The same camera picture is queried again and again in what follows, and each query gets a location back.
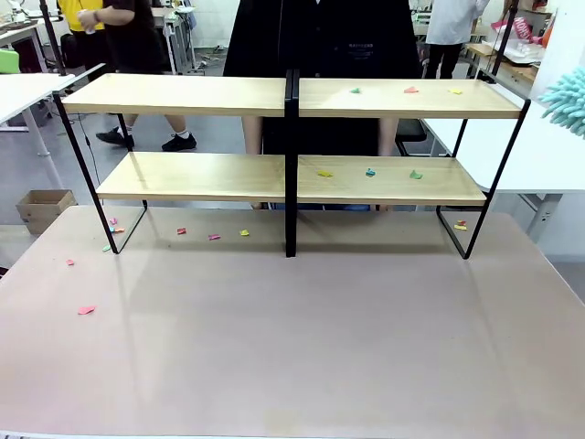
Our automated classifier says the teal microfibre duster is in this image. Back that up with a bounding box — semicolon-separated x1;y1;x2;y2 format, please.
537;64;585;140

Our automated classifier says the person right forearm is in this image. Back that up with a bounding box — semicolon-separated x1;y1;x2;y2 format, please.
240;115;265;156

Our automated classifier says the person left forearm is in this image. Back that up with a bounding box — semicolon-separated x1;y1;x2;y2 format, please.
378;117;398;157

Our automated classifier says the black office chair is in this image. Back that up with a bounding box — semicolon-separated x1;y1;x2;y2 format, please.
394;118;429;157

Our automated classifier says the person in black clothing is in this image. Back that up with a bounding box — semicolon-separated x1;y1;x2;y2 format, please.
222;0;422;159

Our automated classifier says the person in black shorts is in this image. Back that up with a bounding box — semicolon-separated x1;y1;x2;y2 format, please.
76;0;198;153

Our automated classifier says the white side table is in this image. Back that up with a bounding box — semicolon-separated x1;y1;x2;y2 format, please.
0;71;78;194
420;116;585;240

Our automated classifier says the brown cardboard box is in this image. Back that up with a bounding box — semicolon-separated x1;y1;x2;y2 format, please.
15;188;78;236

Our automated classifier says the person in white shirt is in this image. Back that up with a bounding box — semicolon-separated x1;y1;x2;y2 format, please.
424;0;489;80

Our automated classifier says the wooden background table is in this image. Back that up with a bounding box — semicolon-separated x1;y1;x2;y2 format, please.
464;41;540;84

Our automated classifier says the black stand pole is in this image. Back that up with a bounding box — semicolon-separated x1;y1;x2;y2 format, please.
477;0;521;86
37;0;70;77

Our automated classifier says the pink printed bag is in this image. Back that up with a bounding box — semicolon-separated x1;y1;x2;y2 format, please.
510;15;535;43

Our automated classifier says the person in yellow jacket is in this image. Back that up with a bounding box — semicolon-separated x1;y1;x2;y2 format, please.
56;0;107;34

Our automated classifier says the green chair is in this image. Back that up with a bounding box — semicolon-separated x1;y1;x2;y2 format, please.
0;48;21;75

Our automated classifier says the wooden two-tier shelf black frame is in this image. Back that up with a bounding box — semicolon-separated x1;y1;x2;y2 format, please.
52;71;298;258
285;68;533;261

